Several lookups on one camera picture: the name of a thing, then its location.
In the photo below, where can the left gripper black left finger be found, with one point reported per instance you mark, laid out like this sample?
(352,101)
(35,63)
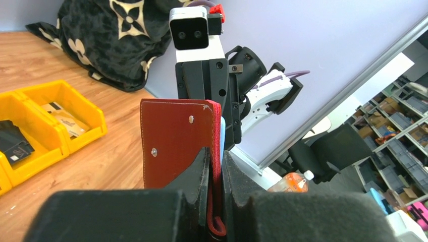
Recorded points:
(177,212)

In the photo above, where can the metal storage shelf rack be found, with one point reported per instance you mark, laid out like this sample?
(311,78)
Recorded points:
(394,126)

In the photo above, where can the black VIP credit card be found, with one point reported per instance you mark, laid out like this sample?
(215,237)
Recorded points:
(14,145)

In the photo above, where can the orange drink bottle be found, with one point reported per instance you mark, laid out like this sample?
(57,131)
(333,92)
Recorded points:
(293,182)

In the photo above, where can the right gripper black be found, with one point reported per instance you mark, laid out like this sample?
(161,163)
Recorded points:
(214,80)

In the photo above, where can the middle yellow bin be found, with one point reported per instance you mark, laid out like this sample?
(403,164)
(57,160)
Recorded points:
(43,134)

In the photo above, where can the gold cards stack in bin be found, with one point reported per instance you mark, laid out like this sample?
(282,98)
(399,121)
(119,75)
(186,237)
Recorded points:
(73,125)

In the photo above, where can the blue box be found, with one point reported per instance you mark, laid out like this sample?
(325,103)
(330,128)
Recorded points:
(379,199)

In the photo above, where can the red card holder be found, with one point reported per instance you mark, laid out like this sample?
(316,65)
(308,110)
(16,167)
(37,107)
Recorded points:
(176,133)

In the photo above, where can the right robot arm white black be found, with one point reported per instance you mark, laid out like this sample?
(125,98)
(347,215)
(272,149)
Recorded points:
(247,92)

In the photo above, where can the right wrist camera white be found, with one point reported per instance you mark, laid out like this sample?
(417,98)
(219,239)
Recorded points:
(195,31)

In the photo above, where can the right yellow bin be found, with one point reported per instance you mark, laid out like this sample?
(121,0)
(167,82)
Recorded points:
(75,103)

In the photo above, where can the black office chair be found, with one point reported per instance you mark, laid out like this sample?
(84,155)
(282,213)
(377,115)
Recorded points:
(329,154)

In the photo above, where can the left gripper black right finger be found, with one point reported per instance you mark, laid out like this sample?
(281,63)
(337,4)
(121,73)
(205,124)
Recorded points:
(253,214)

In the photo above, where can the black patterned blanket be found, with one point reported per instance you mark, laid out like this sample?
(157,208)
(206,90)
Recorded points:
(116,41)

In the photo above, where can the yellow bin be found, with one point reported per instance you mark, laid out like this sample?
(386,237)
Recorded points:
(75,103)
(43,134)

